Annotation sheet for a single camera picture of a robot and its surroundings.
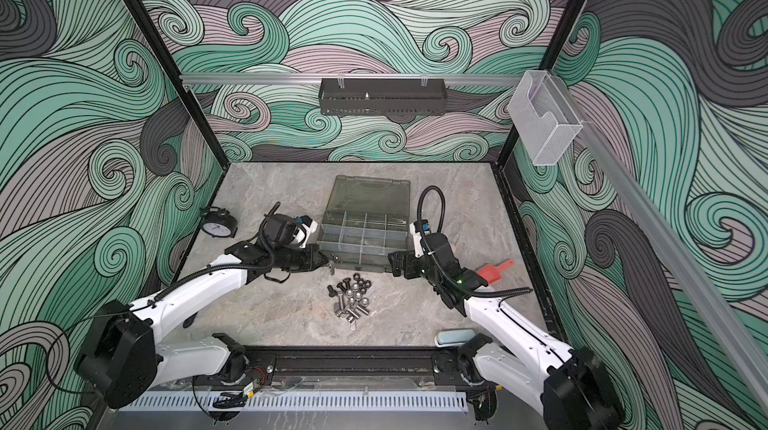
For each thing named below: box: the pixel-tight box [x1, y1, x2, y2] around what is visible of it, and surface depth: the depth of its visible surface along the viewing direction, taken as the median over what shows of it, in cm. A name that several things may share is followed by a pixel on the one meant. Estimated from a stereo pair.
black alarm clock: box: [200, 206, 238, 238], surface depth 95 cm
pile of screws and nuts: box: [327, 273, 372, 330], surface depth 87 cm
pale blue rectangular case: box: [435, 329, 476, 347], surface depth 78 cm
